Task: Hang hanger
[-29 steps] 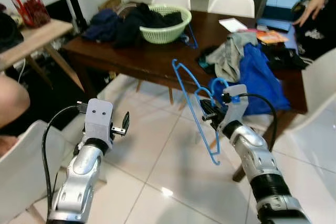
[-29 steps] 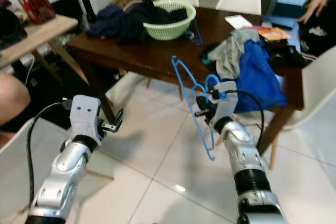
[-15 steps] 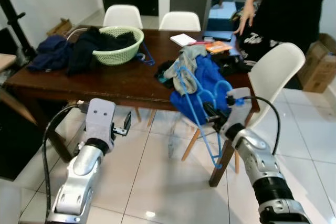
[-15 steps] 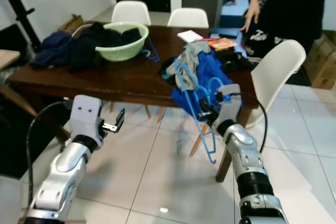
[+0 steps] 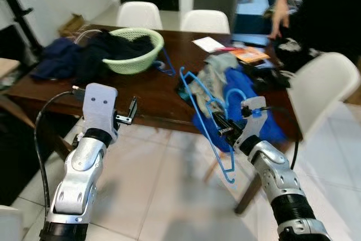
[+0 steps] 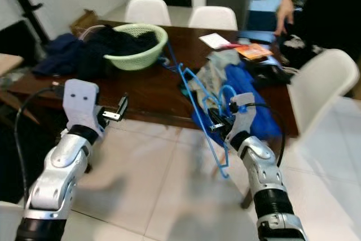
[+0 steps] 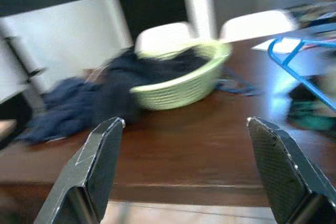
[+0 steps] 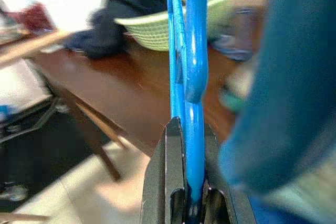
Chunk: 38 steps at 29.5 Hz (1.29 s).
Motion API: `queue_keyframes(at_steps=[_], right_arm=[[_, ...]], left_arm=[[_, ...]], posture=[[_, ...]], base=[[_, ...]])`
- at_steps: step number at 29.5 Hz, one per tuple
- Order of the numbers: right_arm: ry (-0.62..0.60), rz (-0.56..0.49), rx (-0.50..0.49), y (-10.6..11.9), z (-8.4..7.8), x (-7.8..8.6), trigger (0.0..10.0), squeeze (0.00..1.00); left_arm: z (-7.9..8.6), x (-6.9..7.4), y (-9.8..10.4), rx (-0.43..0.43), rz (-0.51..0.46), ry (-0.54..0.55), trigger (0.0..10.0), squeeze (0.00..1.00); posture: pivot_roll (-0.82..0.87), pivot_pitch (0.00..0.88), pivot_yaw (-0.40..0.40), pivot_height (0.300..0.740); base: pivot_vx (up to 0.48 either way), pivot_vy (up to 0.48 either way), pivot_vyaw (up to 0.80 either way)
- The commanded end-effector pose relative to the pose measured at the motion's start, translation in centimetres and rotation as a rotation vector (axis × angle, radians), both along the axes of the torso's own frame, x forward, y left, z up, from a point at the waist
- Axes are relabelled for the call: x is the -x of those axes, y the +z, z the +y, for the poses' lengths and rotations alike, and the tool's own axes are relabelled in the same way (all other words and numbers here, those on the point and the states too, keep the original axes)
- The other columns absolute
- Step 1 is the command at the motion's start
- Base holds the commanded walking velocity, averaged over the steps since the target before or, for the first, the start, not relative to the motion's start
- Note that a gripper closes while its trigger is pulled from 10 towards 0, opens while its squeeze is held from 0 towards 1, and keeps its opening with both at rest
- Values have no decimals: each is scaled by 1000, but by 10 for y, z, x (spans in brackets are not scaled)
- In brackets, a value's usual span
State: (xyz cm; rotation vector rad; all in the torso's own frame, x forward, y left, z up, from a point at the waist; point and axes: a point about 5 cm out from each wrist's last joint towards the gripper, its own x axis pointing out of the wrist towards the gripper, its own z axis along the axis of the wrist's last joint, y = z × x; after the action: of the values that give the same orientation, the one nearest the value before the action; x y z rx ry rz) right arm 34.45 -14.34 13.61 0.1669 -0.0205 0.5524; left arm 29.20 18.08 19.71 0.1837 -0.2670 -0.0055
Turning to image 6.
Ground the black clothes pile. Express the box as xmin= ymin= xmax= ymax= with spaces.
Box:
xmin=82 ymin=25 xmax=159 ymax=75

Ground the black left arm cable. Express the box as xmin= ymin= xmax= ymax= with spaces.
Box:
xmin=14 ymin=82 xmax=64 ymax=202

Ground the black crumpled garment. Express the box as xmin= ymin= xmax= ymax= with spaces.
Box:
xmin=251 ymin=58 xmax=288 ymax=86

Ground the person in black clothes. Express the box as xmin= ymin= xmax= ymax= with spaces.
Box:
xmin=293 ymin=0 xmax=361 ymax=61

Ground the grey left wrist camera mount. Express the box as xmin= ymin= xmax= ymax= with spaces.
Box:
xmin=62 ymin=79 xmax=107 ymax=132

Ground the black garment with white print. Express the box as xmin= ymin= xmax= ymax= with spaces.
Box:
xmin=279 ymin=33 xmax=325 ymax=69

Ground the brown cardboard box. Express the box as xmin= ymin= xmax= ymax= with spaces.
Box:
xmin=71 ymin=10 xmax=99 ymax=33

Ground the blue plastic clothes hanger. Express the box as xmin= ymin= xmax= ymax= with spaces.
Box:
xmin=161 ymin=39 xmax=182 ymax=68
xmin=178 ymin=63 xmax=246 ymax=179

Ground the orange packet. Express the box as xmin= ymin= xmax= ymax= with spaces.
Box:
xmin=234 ymin=42 xmax=274 ymax=60

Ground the person's bare hand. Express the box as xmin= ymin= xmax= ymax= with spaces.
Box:
xmin=276 ymin=0 xmax=297 ymax=35

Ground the bright blue garment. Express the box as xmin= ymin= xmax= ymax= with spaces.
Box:
xmin=192 ymin=63 xmax=283 ymax=148

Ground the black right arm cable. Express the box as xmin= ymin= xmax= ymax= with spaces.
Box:
xmin=254 ymin=103 xmax=287 ymax=167

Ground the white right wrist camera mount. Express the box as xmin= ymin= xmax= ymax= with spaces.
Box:
xmin=226 ymin=93 xmax=260 ymax=143

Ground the white paper sheet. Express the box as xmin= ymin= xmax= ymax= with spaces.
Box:
xmin=199 ymin=33 xmax=232 ymax=50

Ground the dark wooden table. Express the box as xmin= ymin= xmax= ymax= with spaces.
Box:
xmin=8 ymin=21 xmax=300 ymax=208

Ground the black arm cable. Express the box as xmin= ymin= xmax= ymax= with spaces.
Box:
xmin=254 ymin=103 xmax=287 ymax=167
xmin=14 ymin=82 xmax=64 ymax=202

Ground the black metal stand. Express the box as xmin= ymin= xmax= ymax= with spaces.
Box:
xmin=5 ymin=0 xmax=51 ymax=44

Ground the green plastic laundry basket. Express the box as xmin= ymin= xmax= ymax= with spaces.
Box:
xmin=104 ymin=24 xmax=169 ymax=71

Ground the white plastic chair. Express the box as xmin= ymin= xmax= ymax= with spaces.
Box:
xmin=189 ymin=6 xmax=239 ymax=31
xmin=0 ymin=201 xmax=23 ymax=241
xmin=288 ymin=48 xmax=360 ymax=137
xmin=125 ymin=0 xmax=173 ymax=25

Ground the grey garment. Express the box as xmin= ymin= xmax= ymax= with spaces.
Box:
xmin=195 ymin=49 xmax=240 ymax=100

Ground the dark blue garment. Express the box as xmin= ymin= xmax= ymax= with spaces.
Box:
xmin=32 ymin=33 xmax=91 ymax=77

